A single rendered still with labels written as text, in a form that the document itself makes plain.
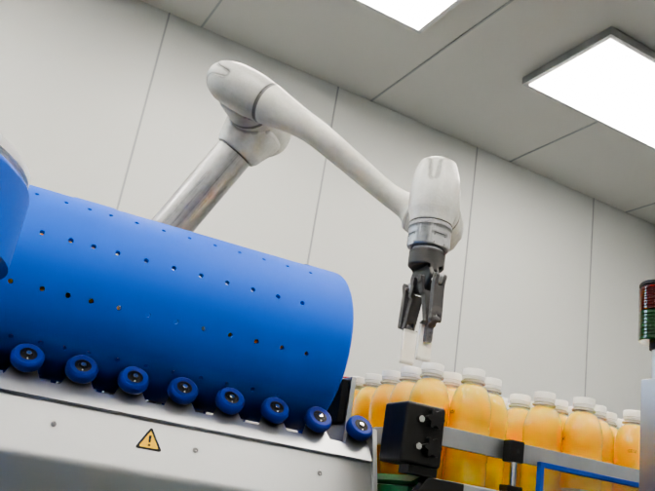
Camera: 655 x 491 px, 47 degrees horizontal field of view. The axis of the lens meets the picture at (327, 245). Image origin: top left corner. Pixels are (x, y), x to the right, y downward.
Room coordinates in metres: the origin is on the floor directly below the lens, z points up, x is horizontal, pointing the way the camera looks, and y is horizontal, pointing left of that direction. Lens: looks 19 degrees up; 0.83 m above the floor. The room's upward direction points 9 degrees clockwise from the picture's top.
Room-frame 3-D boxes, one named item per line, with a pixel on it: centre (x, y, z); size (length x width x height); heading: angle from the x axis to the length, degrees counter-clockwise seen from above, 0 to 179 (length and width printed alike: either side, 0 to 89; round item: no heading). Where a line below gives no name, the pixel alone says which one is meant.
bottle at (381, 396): (1.43, -0.16, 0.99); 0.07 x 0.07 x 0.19
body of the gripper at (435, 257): (1.48, -0.21, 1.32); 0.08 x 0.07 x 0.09; 22
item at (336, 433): (1.36, -0.06, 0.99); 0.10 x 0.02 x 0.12; 22
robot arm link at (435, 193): (1.50, -0.21, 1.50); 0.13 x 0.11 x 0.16; 164
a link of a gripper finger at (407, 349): (1.51, -0.19, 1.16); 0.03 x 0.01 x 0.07; 112
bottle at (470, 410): (1.29, -0.28, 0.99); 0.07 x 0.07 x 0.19
